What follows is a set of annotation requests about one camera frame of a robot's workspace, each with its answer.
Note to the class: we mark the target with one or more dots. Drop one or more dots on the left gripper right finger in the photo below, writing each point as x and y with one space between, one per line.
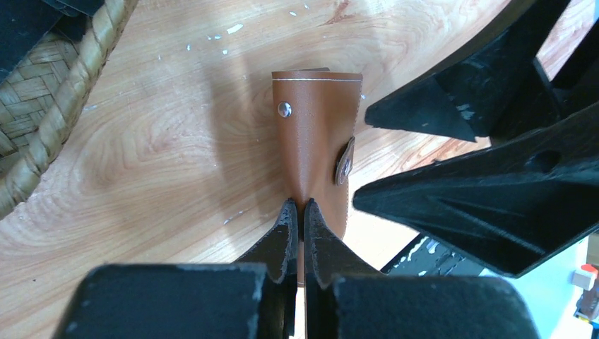
327 262

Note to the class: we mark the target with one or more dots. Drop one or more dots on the woven divided basket tray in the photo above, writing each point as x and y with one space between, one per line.
42 99

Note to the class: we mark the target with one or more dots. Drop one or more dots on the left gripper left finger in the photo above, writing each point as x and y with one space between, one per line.
278 251

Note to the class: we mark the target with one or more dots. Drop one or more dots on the black card in basket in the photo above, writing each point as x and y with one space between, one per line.
25 22

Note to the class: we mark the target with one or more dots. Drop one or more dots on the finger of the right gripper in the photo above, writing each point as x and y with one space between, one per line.
510 207

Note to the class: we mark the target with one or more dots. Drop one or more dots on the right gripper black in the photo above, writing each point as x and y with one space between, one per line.
466 94

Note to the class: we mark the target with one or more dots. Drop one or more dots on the brown leather card holder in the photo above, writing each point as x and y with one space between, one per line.
316 112

